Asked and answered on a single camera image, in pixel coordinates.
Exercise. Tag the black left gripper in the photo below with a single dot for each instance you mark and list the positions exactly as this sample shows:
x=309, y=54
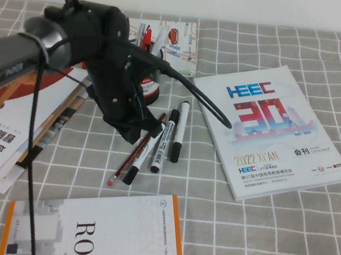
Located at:
x=109, y=88

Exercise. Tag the red black striped pencil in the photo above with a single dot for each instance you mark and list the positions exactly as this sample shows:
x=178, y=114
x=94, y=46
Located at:
x=128, y=159

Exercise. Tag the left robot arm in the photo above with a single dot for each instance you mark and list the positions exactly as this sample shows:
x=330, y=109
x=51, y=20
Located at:
x=9, y=59

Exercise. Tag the black mesh pen holder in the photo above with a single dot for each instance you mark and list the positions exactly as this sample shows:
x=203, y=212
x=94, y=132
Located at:
x=150, y=92

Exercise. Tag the red pen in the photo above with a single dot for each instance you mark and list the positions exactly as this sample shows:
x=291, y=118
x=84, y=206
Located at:
x=147, y=38

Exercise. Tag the white marker black cap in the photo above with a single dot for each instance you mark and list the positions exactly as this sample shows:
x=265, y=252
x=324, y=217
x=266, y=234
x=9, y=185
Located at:
x=163, y=142
x=180, y=129
x=141, y=158

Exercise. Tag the white capped marker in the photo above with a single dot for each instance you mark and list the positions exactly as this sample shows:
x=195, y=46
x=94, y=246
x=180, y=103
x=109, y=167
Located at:
x=159, y=41

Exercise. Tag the cream edged thin booklet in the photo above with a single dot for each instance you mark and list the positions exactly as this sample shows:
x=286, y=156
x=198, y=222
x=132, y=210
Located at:
x=50, y=122

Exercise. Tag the red book with map cover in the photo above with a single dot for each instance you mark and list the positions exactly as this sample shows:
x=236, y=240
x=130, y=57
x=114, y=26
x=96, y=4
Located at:
x=182, y=41

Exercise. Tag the white ROS book orange stripe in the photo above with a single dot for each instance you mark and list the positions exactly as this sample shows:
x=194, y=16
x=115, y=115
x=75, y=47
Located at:
x=113, y=230

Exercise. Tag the white HEEC catalogue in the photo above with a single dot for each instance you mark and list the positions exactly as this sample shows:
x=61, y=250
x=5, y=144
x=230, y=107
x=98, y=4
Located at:
x=265, y=146

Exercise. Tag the white photo brochure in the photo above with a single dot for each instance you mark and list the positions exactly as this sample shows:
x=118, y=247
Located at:
x=2, y=185

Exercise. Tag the grey checked tablecloth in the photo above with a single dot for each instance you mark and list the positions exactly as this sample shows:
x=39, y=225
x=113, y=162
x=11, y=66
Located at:
x=268, y=241

